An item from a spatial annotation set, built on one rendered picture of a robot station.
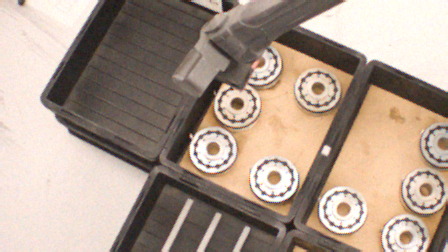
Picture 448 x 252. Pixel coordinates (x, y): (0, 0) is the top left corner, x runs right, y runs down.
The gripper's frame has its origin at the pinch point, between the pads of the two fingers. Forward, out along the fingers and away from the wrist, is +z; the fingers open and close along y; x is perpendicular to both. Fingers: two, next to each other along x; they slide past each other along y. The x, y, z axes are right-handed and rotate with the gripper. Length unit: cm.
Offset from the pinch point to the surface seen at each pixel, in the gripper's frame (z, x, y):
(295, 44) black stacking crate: 21.6, 19.7, 5.1
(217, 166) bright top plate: 20.7, -12.7, 2.3
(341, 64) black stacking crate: 21.6, 19.8, 16.3
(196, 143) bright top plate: 20.7, -10.2, -4.0
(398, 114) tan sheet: 24.5, 15.6, 32.3
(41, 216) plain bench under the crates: 35, -40, -33
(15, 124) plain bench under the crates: 36, -23, -51
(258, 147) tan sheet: 23.8, -4.6, 7.8
